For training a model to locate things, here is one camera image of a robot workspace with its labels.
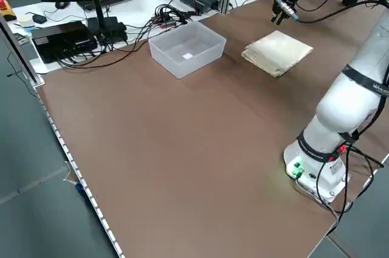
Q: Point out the cream-colored tablecloth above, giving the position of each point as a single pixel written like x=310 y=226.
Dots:
x=276 y=51

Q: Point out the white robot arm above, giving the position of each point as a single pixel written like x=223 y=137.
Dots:
x=343 y=109

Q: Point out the clear plastic box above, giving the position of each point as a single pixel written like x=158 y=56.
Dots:
x=164 y=54

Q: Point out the black equipment box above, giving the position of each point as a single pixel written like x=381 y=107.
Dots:
x=60 y=39

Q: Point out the small white sticker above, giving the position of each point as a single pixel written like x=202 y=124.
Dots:
x=187 y=55

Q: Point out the black monitor stand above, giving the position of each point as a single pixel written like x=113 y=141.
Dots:
x=98 y=11

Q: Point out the black computer mouse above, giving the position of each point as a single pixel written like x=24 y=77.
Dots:
x=39 y=19
x=62 y=5

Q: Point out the yellow emergency stop button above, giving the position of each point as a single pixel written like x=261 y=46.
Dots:
x=7 y=13

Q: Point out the aluminium frame rail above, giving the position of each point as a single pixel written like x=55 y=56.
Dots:
x=21 y=57

